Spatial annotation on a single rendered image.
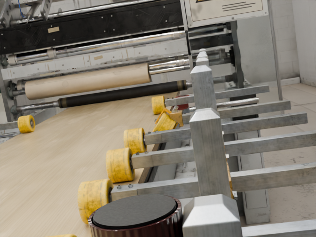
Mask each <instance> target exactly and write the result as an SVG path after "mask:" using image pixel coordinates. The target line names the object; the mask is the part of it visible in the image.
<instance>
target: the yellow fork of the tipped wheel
mask: <svg viewBox="0 0 316 237"><path fill-rule="evenodd" d="M178 108H179V107H178V106H177V105H175V106H174V108H173V110H172V111H170V110H168V109H167V108H164V109H163V110H162V112H161V114H160V116H159V117H158V119H155V120H154V122H155V124H156V123H157V122H158V120H159V118H160V117H161V115H162V113H163V112H164V111H166V112H168V113H169V116H170V118H171V119H172V120H174V121H176V122H177V123H176V124H175V126H174V128H173V129H175V128H176V126H177V125H178V123H179V124H180V125H179V127H182V126H183V125H184V124H183V120H182V111H177V109H178Z"/></svg>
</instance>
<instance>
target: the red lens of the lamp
mask: <svg viewBox="0 0 316 237"><path fill-rule="evenodd" d="M167 196H168V195H167ZM169 197H171V198H172V199H174V200H175V201H176V202H177V204H178V206H177V209H175V210H174V213H172V215H170V216H168V217H166V218H165V219H163V220H160V221H158V222H155V223H152V224H149V225H145V226H140V227H136V228H132V229H105V228H100V227H98V226H97V225H94V224H93V223H92V222H91V221H92V220H91V219H92V217H93V215H94V213H95V212H96V211H97V210H98V209H97V210H95V211H94V212H93V213H92V214H91V215H90V216H89V218H88V224H89V229H90V234H91V237H183V233H182V221H183V214H182V205H181V203H180V201H179V200H178V199H176V198H175V197H172V196H169Z"/></svg>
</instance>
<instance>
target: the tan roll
mask: <svg viewBox="0 0 316 237"><path fill-rule="evenodd" d="M189 69H190V64H182V65H176V66H170V67H164V68H157V69H151V70H149V68H148V63H142V64H136V65H130V66H124V67H118V68H111V69H105V70H99V71H91V72H84V73H78V74H72V75H66V76H60V77H54V78H48V79H39V80H33V81H27V82H26V84H25V89H20V90H14V91H13V92H12V93H13V96H16V95H25V94H26V96H27V98H28V99H29V100H37V99H43V98H49V97H56V96H62V95H71V94H77V93H83V92H90V91H96V90H102V89H109V88H115V87H124V86H130V85H137V84H143V83H149V82H151V75H155V74H161V73H168V72H174V71H182V70H189Z"/></svg>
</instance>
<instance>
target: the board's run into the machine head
mask: <svg viewBox="0 0 316 237"><path fill-rule="evenodd" d="M174 94H177V95H178V96H179V94H180V91H177V92H170V93H164V94H157V95H149V96H142V97H136V98H129V99H122V100H116V101H109V102H103V103H94V104H88V105H81V106H74V107H69V108H67V109H65V110H71V109H77V108H84V107H90V106H97V105H103V104H110V103H119V102H125V101H132V100H139V99H145V98H152V97H156V96H165V95H174Z"/></svg>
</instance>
